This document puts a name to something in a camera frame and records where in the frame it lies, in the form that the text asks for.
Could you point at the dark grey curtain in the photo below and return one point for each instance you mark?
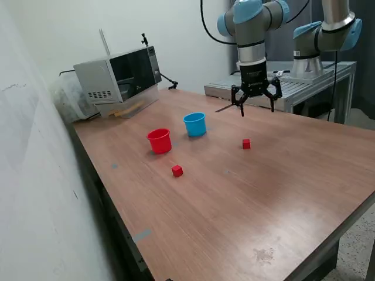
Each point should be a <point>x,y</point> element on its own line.
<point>279,47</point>

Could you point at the red cube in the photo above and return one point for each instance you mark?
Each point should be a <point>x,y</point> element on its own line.
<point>246,144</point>
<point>177,171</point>

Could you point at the blue cup bin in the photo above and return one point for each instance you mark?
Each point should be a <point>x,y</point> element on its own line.
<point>194,127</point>

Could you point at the red cup bin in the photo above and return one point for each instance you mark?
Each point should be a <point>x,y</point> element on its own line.
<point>159,145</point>

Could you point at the white warning tag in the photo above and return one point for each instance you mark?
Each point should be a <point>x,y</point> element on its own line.
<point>279,73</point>

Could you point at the aluminium profile robot table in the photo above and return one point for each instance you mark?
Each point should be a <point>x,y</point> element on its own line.
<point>307,90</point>

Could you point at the silver microwave oven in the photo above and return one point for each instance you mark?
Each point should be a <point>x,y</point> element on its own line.
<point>96,76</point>

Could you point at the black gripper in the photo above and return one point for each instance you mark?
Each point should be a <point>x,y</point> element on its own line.
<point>254,77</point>

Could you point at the aluminium robot mounting plate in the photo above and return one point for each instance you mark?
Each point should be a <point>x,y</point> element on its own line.
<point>296,80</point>

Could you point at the dark strip on table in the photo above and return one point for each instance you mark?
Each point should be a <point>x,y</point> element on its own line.
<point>222,109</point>

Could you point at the clear plastic bag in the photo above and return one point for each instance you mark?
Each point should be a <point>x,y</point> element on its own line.
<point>66,102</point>

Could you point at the wooden stick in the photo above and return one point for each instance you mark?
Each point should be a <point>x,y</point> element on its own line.
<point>126,109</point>
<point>124,113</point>

